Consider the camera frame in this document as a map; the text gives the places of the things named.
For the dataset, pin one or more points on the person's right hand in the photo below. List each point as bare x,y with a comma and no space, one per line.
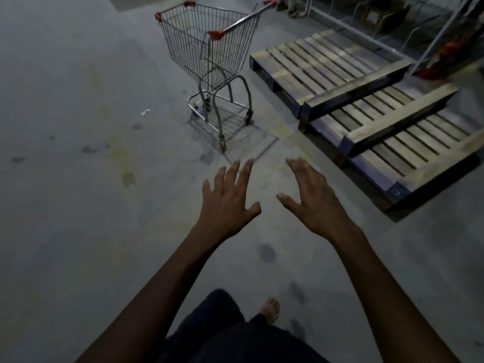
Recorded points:
321,211

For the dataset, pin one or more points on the person's left hand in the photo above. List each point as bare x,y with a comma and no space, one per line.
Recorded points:
227,211

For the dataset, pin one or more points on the person's left forearm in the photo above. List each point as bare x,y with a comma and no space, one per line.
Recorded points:
151,306

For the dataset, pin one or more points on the person's right forearm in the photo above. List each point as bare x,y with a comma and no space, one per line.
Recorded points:
393,306

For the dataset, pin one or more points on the person's right foot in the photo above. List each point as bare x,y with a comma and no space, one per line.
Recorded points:
270,309

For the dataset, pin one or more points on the person's dark clothing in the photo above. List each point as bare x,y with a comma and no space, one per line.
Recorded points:
227,336

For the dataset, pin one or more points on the white paper scrap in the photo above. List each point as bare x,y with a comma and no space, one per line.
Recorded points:
145,111

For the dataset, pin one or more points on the grey metal shelf rack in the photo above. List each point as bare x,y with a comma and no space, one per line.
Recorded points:
355,29

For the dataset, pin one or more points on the small brown cardboard box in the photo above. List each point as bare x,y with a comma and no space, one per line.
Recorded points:
382,15

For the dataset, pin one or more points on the red and black equipment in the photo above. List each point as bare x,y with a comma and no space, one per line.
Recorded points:
450,49

